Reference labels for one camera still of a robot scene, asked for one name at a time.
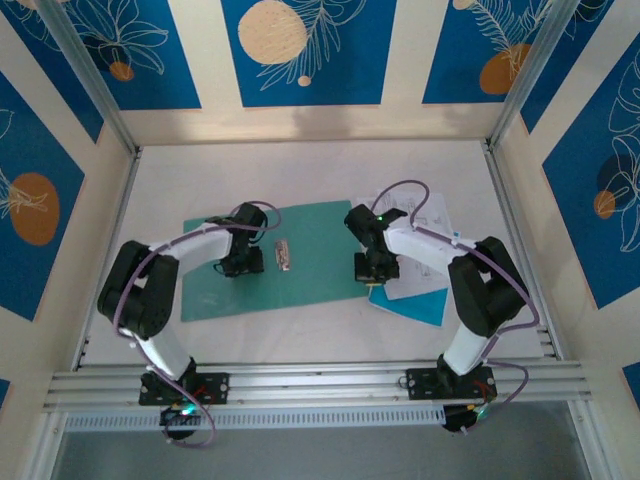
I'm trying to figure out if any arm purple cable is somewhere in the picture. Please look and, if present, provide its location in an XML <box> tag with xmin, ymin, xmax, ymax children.
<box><xmin>369</xmin><ymin>179</ymin><xmax>542</xmax><ymax>421</ymax></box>
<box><xmin>113</xmin><ymin>201</ymin><xmax>282</xmax><ymax>447</ymax></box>

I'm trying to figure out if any drawing sheet with text notes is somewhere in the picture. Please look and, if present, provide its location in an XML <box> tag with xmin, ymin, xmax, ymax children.
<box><xmin>387</xmin><ymin>232</ymin><xmax>461</xmax><ymax>301</ymax></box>

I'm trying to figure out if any metal folder clip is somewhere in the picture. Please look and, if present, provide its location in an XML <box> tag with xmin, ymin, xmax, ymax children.
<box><xmin>274</xmin><ymin>239</ymin><xmax>293</xmax><ymax>273</ymax></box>

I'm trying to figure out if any aluminium frame post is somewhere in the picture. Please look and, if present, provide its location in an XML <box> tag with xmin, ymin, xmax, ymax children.
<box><xmin>487</xmin><ymin>0</ymin><xmax>574</xmax><ymax>150</ymax></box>
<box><xmin>37</xmin><ymin>0</ymin><xmax>142</xmax><ymax>157</ymax></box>

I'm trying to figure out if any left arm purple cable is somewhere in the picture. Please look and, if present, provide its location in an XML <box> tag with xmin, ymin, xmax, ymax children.
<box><xmin>113</xmin><ymin>201</ymin><xmax>282</xmax><ymax>447</ymax></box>

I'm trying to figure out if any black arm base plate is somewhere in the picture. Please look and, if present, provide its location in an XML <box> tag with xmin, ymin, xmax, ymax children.
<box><xmin>138</xmin><ymin>372</ymin><xmax>231</xmax><ymax>406</ymax></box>
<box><xmin>405</xmin><ymin>367</ymin><xmax>499</xmax><ymax>401</ymax></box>

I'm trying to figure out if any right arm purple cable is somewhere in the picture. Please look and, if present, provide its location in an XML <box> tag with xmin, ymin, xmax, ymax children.
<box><xmin>369</xmin><ymin>179</ymin><xmax>542</xmax><ymax>421</ymax></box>

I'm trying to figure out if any white slotted cable duct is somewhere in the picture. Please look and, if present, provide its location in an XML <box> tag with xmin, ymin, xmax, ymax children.
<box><xmin>64</xmin><ymin>405</ymin><xmax>446</xmax><ymax>432</ymax></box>

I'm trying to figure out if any aluminium side rail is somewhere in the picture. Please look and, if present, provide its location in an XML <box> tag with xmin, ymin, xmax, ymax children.
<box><xmin>72</xmin><ymin>149</ymin><xmax>144</xmax><ymax>371</ymax></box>
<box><xmin>482</xmin><ymin>142</ymin><xmax>564</xmax><ymax>361</ymax></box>

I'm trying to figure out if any long aluminium mounting rail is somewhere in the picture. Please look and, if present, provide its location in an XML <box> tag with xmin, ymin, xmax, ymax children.
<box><xmin>42</xmin><ymin>360</ymin><xmax>596</xmax><ymax>414</ymax></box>

